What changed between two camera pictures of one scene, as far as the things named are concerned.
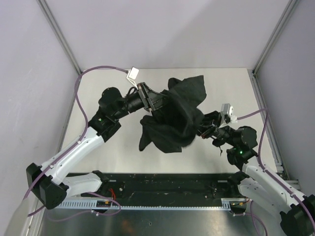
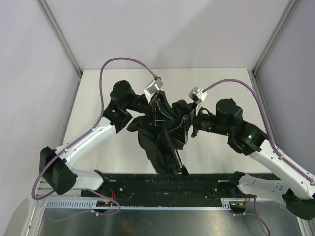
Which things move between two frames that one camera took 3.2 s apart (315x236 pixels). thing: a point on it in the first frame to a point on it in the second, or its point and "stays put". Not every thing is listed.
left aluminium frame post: (47, 9) stays put
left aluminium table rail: (60, 149) stays put
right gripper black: (208, 124) to (194, 124)
